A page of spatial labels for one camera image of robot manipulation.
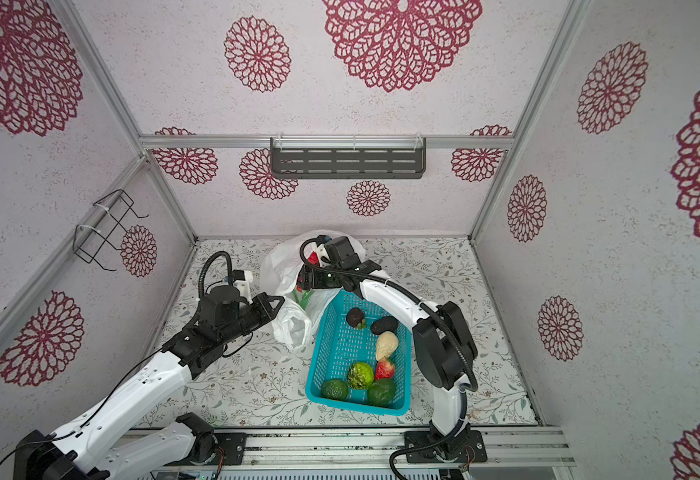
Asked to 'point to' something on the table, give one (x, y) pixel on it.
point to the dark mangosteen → (354, 316)
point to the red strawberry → (384, 370)
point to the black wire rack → (88, 242)
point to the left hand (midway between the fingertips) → (284, 302)
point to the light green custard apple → (360, 375)
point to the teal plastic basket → (361, 359)
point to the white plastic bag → (279, 268)
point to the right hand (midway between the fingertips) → (303, 273)
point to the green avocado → (335, 389)
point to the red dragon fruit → (299, 293)
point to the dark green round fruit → (381, 392)
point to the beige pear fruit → (386, 344)
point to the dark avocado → (384, 324)
